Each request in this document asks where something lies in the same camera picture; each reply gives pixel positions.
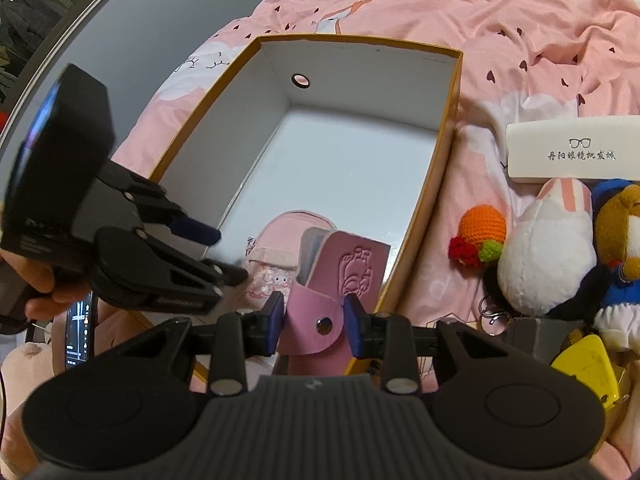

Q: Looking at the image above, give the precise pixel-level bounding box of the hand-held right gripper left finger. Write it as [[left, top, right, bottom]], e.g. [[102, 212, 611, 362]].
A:
[[107, 291, 287, 396]]

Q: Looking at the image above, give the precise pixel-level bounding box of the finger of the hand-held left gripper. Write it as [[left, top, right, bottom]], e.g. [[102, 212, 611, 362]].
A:
[[100, 159, 222, 247], [159, 249, 249, 302]]

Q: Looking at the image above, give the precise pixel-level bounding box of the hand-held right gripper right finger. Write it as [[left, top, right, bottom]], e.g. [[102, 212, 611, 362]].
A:
[[343, 292, 506, 395]]

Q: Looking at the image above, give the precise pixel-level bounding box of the pink embossed key pouch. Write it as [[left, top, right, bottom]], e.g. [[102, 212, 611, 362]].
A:
[[276, 227, 392, 376]]

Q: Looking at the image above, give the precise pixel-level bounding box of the small pink cartoon bag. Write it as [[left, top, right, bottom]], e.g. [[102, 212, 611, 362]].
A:
[[245, 210, 336, 311]]

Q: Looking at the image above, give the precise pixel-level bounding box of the orange-edged cardboard box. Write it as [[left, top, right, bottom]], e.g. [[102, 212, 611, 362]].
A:
[[127, 34, 463, 376]]

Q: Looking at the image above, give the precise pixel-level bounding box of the white penguin plush keychain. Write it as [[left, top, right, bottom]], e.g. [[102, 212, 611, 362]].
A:
[[482, 177, 608, 331]]

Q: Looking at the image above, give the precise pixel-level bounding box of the brown bear plush keychain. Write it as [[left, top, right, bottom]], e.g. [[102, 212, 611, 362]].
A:
[[592, 179, 640, 351]]

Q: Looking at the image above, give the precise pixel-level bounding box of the person's left hand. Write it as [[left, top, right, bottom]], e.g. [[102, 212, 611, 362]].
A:
[[0, 250, 97, 322]]

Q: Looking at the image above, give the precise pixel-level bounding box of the black smartphone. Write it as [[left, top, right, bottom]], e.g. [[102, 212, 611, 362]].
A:
[[65, 292, 96, 372]]

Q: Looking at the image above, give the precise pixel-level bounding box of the wardrobe with hanging clothes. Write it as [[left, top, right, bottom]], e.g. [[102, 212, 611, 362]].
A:
[[0, 0, 146, 126]]

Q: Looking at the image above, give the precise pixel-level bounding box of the small grey box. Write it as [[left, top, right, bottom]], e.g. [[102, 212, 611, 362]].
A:
[[507, 316, 586, 361]]

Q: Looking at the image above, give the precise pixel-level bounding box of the yellow plastic pick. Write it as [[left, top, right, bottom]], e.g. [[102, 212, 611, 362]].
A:
[[550, 337, 626, 411]]

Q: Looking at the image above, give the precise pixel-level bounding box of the white glasses case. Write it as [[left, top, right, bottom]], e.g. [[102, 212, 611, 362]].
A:
[[505, 114, 640, 183]]

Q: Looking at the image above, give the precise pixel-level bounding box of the pink printed bedsheet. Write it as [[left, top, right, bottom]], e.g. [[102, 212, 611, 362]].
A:
[[95, 0, 640, 480]]

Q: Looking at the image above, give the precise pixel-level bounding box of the metal key ring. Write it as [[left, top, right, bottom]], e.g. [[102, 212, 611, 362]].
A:
[[477, 295, 511, 336]]

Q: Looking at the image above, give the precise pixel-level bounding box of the orange crochet carrot keychain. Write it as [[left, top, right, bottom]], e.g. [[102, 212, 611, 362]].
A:
[[448, 205, 508, 267]]

